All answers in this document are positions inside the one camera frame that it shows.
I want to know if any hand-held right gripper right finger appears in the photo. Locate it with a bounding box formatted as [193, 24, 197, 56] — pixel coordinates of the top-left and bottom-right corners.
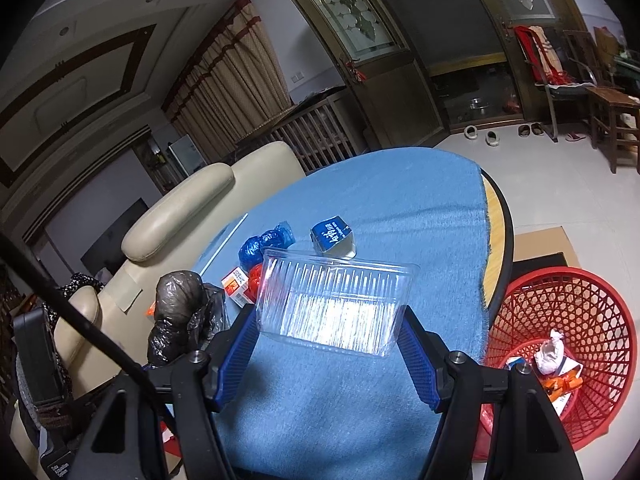
[397, 305, 583, 480]

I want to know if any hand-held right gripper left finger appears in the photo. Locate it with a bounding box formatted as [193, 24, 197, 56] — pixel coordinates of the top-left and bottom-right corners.
[75, 305, 258, 480]

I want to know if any clear plastic container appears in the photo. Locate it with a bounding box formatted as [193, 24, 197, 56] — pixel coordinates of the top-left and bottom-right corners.
[254, 248, 420, 358]

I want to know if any red plastic basket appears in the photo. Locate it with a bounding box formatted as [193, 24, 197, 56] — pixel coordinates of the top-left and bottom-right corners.
[472, 266, 636, 461]

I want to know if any orange carton box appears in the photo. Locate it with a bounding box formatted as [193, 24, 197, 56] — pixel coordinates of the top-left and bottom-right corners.
[220, 267, 251, 307]

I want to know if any black and white knit cloth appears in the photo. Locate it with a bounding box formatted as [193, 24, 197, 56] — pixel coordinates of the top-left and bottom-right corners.
[55, 272, 106, 302]

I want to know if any red plastic bag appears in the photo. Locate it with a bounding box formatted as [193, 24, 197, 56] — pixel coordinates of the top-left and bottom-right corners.
[248, 263, 264, 303]

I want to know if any dark plastic bag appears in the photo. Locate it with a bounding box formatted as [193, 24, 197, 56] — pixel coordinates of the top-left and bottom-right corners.
[146, 270, 231, 366]

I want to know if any blue plastic bag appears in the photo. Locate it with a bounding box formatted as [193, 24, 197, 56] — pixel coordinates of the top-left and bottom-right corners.
[238, 221, 296, 271]

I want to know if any white straw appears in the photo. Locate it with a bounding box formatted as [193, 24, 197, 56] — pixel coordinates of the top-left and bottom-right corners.
[200, 213, 249, 276]

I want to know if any white crumpled paper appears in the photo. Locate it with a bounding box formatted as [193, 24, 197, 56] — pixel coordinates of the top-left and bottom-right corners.
[534, 330, 568, 376]

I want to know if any black television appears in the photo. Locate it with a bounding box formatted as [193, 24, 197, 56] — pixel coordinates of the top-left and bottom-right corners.
[80, 198, 151, 276]

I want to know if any orange wrapper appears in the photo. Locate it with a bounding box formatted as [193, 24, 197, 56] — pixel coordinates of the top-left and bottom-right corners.
[542, 372, 583, 403]

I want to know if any blue toothpaste box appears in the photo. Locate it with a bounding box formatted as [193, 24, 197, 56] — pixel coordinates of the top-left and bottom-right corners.
[310, 215, 357, 259]

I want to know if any beige leather sofa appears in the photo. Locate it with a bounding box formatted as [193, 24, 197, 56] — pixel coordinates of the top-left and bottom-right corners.
[10, 141, 307, 480]

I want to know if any round wooden table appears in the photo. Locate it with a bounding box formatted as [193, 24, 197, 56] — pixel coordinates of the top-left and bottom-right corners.
[480, 167, 516, 321]

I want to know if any blue woven tablecloth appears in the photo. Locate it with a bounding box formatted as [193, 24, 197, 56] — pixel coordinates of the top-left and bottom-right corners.
[192, 146, 493, 468]

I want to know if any cardboard sheet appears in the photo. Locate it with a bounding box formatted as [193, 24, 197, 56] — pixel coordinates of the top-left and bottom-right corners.
[510, 226, 583, 273]

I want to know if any white cabinet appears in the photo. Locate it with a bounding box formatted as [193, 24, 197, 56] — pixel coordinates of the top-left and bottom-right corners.
[167, 135, 207, 177]

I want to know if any wooden crib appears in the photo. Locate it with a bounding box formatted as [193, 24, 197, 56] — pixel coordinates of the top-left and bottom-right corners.
[235, 87, 373, 173]

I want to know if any wooden door with leaf glass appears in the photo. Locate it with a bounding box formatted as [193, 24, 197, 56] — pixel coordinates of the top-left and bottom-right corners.
[275, 0, 451, 153]

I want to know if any beige striped curtain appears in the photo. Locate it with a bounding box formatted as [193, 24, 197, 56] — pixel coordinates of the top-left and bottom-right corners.
[160, 0, 296, 148]

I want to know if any dark wooden chair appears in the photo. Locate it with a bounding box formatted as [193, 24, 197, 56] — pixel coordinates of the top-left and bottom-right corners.
[562, 30, 640, 173]

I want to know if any red garment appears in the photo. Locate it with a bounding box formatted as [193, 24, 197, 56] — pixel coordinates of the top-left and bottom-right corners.
[514, 25, 571, 86]

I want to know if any black cable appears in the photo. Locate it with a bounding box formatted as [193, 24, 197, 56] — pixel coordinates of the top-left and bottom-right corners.
[0, 232, 193, 480]

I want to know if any metal frame chair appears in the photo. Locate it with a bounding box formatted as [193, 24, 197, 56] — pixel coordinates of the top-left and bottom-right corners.
[515, 25, 601, 143]

